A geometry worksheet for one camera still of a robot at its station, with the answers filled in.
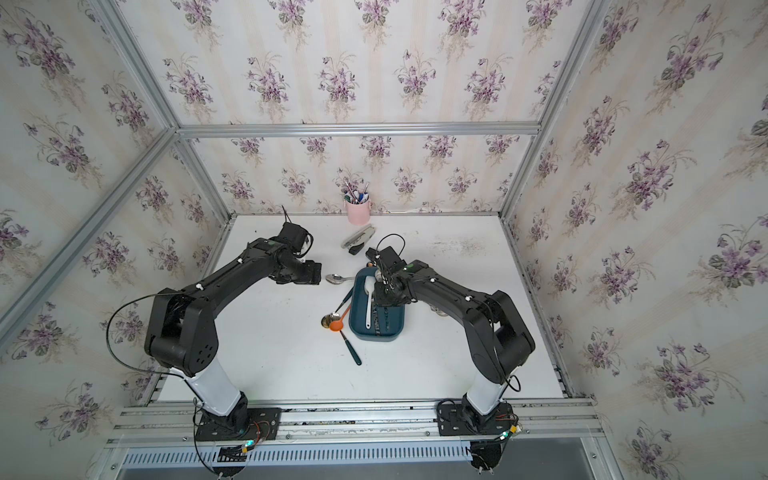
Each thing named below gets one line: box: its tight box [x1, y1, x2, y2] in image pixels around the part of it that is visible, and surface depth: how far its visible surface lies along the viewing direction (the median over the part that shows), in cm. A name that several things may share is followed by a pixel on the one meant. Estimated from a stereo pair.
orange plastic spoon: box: [329, 304, 352, 332], surface depth 92 cm
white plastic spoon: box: [364, 276, 376, 330], surface depth 97 cm
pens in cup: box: [341, 181, 369, 205], surface depth 116 cm
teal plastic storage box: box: [348, 266, 405, 342], surface depth 90 cm
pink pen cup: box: [345, 198, 372, 226], surface depth 119 cm
